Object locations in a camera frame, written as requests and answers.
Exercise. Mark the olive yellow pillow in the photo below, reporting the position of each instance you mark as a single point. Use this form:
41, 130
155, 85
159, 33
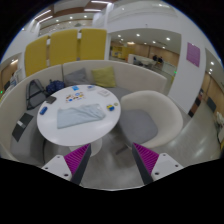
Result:
104, 77

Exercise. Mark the yellow blue toy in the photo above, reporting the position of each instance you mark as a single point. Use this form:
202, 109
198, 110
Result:
110, 107

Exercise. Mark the light blue towel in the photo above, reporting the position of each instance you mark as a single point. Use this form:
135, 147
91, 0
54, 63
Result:
79, 115

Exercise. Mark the black notebook on bench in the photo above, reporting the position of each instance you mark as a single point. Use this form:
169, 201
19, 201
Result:
22, 127

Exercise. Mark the yellow acoustic panel middle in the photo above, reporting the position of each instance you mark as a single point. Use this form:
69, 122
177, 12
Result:
63, 47

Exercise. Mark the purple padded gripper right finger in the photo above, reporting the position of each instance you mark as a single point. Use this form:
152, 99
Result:
153, 166

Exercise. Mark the white blue packet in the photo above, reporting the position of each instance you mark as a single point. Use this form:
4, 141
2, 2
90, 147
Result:
91, 87

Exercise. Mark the blue card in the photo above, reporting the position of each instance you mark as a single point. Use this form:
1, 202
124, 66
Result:
75, 88

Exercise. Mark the yellow acoustic panel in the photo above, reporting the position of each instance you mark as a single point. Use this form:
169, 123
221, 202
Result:
92, 44
36, 56
63, 47

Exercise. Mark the white tub armchair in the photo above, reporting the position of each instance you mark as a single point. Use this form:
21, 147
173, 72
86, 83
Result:
161, 109

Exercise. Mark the yellow acoustic panel right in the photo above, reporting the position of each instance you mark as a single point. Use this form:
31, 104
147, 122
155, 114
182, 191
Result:
92, 44

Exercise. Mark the black phone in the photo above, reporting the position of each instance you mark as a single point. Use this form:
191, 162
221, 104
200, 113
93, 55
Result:
50, 99

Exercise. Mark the round white table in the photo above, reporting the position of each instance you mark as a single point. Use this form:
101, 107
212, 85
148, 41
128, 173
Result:
82, 134

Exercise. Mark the purple wall panel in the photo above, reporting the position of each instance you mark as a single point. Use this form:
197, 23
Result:
193, 54

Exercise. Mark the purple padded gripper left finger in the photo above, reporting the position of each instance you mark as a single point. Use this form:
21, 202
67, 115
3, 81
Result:
72, 166

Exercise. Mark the yellow acoustic panel left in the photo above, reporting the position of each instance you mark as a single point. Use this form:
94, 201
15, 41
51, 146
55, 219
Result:
36, 56

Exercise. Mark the blue small box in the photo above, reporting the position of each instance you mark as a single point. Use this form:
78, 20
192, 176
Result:
43, 110

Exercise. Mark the dark blue bag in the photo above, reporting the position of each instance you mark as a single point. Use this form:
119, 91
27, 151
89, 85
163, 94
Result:
54, 86

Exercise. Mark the grey pillow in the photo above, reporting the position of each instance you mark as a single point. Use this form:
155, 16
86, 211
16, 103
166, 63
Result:
77, 77

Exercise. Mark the white small box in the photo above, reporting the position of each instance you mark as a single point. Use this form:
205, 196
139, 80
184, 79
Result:
104, 93

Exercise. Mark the grey seat cushion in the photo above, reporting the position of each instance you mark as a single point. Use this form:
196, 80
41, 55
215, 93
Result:
137, 126

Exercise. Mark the curved white sofa bench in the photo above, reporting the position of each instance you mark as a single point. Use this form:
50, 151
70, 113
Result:
129, 78

